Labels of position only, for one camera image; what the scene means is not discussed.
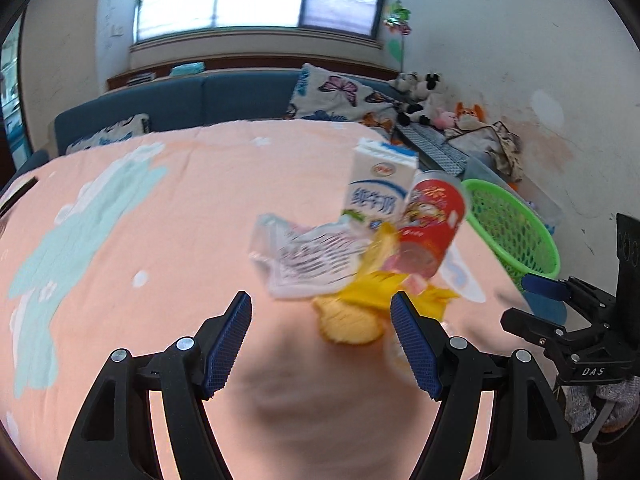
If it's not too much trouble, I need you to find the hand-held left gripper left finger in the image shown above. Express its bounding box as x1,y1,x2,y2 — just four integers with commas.
57,290,253,480

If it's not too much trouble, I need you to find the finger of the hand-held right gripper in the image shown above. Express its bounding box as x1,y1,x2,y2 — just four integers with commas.
501,307,577,357
522,275,617,312

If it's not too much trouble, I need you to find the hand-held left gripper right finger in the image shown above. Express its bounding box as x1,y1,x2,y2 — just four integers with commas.
390,291,585,480

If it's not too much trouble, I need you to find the green plastic basket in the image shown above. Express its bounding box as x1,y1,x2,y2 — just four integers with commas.
460,178,561,281

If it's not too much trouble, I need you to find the yellow plastic wrapper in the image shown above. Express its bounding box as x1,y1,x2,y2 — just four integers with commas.
340,222,462,325

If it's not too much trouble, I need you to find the person's right hand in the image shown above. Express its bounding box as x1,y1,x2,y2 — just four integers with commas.
564,377,640,443

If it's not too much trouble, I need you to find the clear plastic bag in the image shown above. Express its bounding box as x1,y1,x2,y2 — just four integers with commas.
249,212,375,302

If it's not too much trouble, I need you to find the red printed snack cup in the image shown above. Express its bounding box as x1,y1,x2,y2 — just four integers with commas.
385,170,469,282

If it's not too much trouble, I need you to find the grey cloth bundle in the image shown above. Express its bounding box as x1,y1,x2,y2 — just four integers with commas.
444,121,525,181

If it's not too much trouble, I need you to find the white blue milk carton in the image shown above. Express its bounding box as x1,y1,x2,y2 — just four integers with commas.
340,137,420,232

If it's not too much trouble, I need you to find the grey striped mat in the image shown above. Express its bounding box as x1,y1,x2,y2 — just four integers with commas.
395,124,471,176

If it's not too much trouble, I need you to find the orange fox plush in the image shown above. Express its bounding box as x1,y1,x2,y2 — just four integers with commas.
455,102,487,128

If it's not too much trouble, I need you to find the pink pig plush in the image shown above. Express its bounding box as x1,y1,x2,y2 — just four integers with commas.
432,109,460,131

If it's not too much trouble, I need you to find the black white cow plush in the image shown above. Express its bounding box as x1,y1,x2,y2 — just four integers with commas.
397,72,445,127

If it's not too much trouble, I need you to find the dark patterned white pillow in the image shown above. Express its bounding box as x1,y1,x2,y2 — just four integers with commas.
65,113,152,154

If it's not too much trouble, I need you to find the grey plush toy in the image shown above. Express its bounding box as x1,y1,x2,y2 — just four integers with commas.
390,72,426,103

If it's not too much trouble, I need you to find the blue sofa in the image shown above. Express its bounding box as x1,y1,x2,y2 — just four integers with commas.
52,70,401,157

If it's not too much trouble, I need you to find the black remote control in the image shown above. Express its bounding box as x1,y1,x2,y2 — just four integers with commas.
0,176,40,202

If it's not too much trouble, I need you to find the butterfly print pillow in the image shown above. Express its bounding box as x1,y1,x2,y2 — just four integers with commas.
287,63,399,133

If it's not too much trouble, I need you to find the colourful pinwheel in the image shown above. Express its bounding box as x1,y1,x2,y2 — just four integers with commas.
382,1,415,68

